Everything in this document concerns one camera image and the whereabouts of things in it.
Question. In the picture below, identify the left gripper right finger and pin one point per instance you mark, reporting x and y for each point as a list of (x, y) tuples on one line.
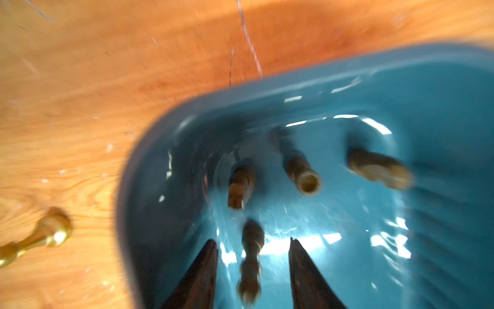
[(309, 288)]

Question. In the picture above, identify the gold chess pawn left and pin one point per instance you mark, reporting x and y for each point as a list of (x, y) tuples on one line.
[(52, 230)]

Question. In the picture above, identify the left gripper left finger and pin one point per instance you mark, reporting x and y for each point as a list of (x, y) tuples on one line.
[(198, 286)]

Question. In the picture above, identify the teal plastic storage box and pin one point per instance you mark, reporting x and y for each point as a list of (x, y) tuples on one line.
[(365, 183)]

